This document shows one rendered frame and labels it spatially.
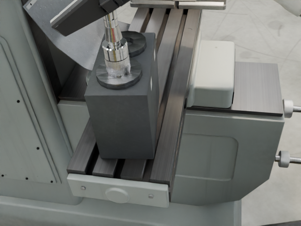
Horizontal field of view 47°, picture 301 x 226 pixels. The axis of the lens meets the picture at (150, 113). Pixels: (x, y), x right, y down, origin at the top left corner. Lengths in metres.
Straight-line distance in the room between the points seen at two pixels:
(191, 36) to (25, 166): 0.88
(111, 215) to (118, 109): 1.01
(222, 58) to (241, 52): 1.62
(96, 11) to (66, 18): 0.03
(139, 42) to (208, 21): 2.51
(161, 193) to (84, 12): 0.50
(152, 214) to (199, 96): 0.67
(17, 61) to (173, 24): 0.52
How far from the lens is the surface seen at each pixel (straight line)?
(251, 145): 1.28
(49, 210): 1.72
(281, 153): 1.34
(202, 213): 1.61
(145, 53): 0.74
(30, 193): 1.75
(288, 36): 3.12
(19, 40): 1.14
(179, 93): 0.92
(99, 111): 0.68
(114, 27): 0.62
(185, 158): 1.38
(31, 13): 1.11
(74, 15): 0.33
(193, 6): 1.30
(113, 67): 0.65
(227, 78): 1.16
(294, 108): 1.36
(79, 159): 0.80
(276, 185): 1.99
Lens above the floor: 1.59
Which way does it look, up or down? 43 degrees down
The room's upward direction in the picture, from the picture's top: 6 degrees counter-clockwise
